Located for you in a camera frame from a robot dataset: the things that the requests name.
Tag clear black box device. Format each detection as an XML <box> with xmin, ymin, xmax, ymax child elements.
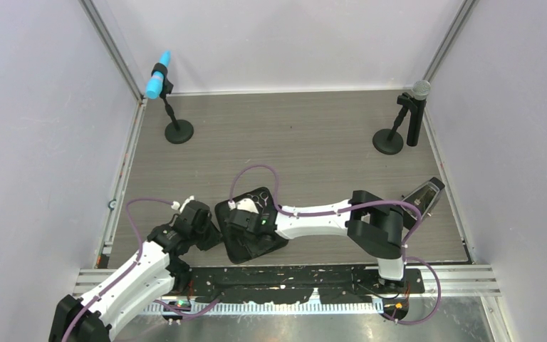
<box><xmin>402</xmin><ymin>177</ymin><xmax>445</xmax><ymax>219</ymax></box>

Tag black left microphone stand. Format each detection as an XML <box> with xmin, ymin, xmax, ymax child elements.
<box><xmin>160</xmin><ymin>80</ymin><xmax>194</xmax><ymax>145</ymax></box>

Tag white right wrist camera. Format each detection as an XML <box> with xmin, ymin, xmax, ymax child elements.
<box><xmin>227</xmin><ymin>198</ymin><xmax>259</xmax><ymax>213</ymax></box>

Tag silver hair scissors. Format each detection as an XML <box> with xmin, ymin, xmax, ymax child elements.
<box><xmin>246</xmin><ymin>191</ymin><xmax>272</xmax><ymax>209</ymax></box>

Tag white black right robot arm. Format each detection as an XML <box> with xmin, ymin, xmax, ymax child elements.
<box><xmin>215</xmin><ymin>187</ymin><xmax>407</xmax><ymax>293</ymax></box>

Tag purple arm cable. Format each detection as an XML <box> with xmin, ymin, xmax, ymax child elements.
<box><xmin>228</xmin><ymin>165</ymin><xmax>443</xmax><ymax>328</ymax></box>
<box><xmin>59</xmin><ymin>197</ymin><xmax>222</xmax><ymax>342</ymax></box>

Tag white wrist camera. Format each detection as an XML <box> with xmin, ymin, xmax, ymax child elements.
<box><xmin>227</xmin><ymin>198</ymin><xmax>259</xmax><ymax>213</ymax></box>
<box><xmin>170</xmin><ymin>195</ymin><xmax>195</xmax><ymax>213</ymax></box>

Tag black mounting base plate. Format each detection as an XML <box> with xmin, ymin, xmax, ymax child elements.
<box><xmin>172</xmin><ymin>265</ymin><xmax>424</xmax><ymax>304</ymax></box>

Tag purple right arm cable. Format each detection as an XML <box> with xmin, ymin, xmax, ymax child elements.
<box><xmin>228</xmin><ymin>165</ymin><xmax>443</xmax><ymax>328</ymax></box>

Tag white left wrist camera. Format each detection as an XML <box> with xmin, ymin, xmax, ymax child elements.
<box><xmin>170</xmin><ymin>195</ymin><xmax>195</xmax><ymax>213</ymax></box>

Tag black microphone stand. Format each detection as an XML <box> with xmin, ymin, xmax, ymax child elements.
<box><xmin>160</xmin><ymin>80</ymin><xmax>194</xmax><ymax>145</ymax></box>
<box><xmin>372</xmin><ymin>93</ymin><xmax>416</xmax><ymax>155</ymax></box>

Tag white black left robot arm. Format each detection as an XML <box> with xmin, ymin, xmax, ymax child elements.
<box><xmin>48</xmin><ymin>197</ymin><xmax>222</xmax><ymax>341</ymax></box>

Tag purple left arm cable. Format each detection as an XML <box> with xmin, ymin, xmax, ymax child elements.
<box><xmin>59</xmin><ymin>197</ymin><xmax>222</xmax><ymax>342</ymax></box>

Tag black zip tool case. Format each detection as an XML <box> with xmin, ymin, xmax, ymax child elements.
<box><xmin>215</xmin><ymin>187</ymin><xmax>288</xmax><ymax>264</ymax></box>

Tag black silver microphone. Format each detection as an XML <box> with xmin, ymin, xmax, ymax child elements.
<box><xmin>407</xmin><ymin>80</ymin><xmax>431</xmax><ymax>147</ymax></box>

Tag blue microphone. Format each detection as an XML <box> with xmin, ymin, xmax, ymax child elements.
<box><xmin>145</xmin><ymin>51</ymin><xmax>171</xmax><ymax>99</ymax></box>

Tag aluminium frame rail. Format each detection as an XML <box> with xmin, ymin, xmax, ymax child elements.
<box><xmin>73</xmin><ymin>265</ymin><xmax>501</xmax><ymax>316</ymax></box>

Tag black right microphone stand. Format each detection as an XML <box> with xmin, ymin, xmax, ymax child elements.
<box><xmin>372</xmin><ymin>93</ymin><xmax>416</xmax><ymax>155</ymax></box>

